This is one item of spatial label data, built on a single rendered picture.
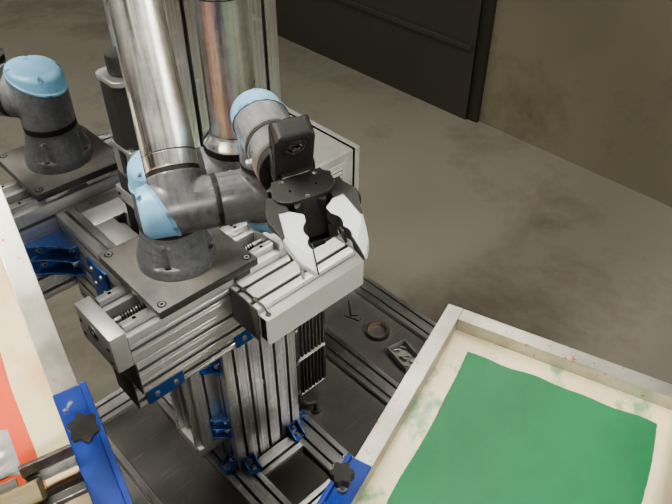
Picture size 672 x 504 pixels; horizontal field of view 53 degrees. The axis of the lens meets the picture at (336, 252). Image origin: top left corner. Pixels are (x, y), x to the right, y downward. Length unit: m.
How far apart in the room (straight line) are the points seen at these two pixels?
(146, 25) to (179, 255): 0.45
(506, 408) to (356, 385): 1.04
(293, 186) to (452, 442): 0.80
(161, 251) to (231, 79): 0.35
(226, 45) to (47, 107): 0.61
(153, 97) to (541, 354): 1.01
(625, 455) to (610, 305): 1.81
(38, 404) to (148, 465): 1.22
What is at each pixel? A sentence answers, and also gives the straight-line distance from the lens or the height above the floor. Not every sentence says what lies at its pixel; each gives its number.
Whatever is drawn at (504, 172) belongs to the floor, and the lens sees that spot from 3.96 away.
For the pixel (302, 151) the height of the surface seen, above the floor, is 1.73.
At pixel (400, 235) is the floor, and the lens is 3.40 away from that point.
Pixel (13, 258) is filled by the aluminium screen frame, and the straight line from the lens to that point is 1.17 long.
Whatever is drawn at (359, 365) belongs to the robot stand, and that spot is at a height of 0.23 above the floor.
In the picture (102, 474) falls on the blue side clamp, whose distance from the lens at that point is 1.08.
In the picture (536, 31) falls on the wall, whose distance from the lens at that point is 4.03.
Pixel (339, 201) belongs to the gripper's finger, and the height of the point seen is 1.69.
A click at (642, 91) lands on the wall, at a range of 3.82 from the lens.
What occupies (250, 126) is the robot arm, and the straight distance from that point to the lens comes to 0.88.
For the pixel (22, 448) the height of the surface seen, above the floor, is 1.25.
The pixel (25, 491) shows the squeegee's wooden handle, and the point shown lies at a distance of 1.03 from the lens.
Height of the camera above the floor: 2.11
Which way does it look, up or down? 40 degrees down
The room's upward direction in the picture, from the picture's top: straight up
